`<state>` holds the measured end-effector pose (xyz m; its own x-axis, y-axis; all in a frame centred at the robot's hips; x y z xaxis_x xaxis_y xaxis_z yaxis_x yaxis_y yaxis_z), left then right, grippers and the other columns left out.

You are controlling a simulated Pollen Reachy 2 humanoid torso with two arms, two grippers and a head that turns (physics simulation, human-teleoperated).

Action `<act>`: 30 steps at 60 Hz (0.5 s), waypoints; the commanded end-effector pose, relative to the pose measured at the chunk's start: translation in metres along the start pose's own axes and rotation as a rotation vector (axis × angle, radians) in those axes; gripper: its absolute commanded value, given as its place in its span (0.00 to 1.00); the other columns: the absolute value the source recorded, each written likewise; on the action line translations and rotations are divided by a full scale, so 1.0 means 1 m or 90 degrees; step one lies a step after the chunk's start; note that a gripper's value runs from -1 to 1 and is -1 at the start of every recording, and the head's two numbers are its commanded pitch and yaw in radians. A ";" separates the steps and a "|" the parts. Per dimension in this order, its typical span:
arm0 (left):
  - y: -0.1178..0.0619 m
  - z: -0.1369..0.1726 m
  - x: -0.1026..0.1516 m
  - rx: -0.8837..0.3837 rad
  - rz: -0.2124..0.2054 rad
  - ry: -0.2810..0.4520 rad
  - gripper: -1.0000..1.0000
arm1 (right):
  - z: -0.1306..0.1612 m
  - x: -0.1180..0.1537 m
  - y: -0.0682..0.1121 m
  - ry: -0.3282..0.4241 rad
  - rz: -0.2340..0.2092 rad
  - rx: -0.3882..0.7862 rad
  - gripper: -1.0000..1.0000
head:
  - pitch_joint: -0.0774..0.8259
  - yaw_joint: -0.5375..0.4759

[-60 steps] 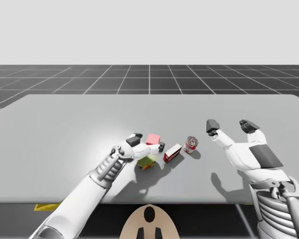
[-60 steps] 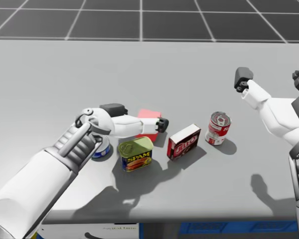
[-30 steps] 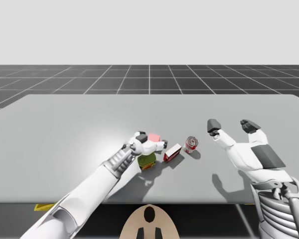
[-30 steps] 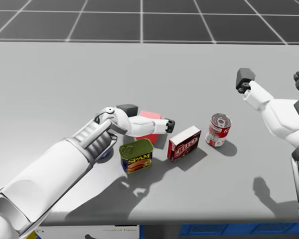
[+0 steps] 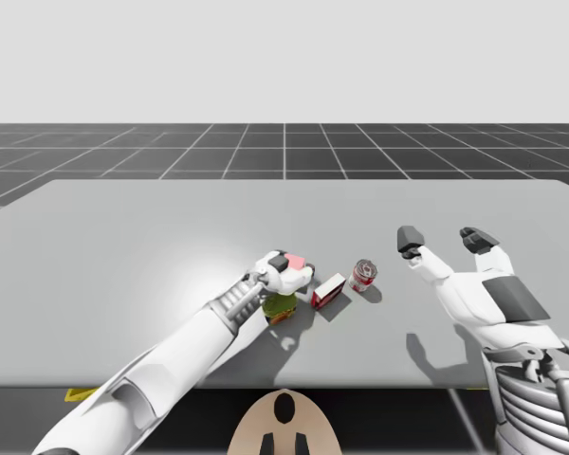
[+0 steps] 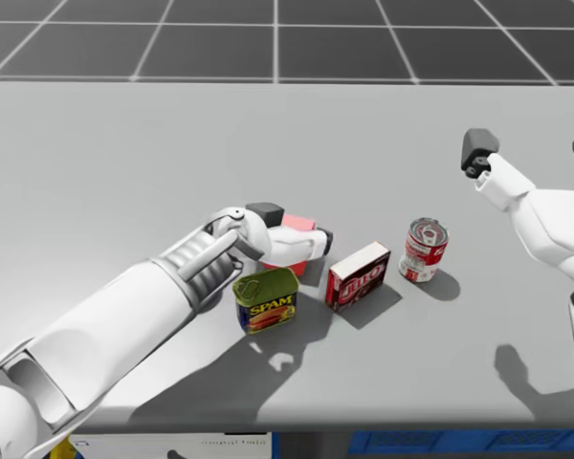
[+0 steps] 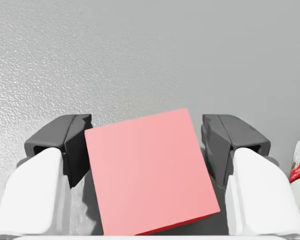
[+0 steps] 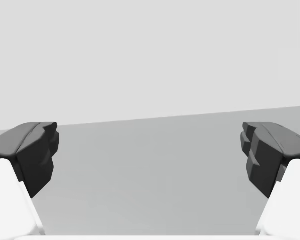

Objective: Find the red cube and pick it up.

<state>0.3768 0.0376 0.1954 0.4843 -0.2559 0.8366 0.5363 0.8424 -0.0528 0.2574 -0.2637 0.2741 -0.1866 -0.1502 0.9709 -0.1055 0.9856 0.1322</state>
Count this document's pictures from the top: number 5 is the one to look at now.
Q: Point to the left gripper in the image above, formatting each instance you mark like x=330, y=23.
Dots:
x=284, y=277

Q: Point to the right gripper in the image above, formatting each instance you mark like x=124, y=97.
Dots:
x=493, y=303

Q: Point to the pink cube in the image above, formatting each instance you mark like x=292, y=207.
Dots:
x=295, y=261

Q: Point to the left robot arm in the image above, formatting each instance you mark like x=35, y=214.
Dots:
x=170, y=353

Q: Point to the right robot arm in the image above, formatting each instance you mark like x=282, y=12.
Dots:
x=540, y=393

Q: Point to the green and yellow can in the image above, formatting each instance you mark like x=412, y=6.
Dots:
x=280, y=307

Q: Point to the red and white carton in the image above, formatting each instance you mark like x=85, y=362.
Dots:
x=328, y=291

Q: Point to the red and white can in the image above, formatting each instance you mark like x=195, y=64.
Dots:
x=363, y=275

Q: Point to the tan robot part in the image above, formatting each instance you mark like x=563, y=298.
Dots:
x=284, y=422

